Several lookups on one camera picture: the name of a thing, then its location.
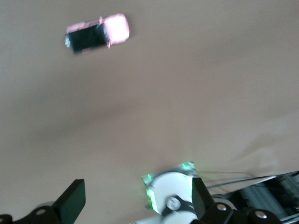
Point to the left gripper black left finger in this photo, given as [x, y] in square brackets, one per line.
[70, 203]

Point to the pink toy jeep black roof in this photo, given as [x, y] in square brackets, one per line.
[116, 28]

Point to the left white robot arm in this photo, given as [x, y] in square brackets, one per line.
[172, 184]

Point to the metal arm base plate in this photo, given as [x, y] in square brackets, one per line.
[149, 186]

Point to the aluminium profile frame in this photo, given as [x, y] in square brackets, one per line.
[261, 193]

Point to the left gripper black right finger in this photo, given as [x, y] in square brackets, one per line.
[201, 200]

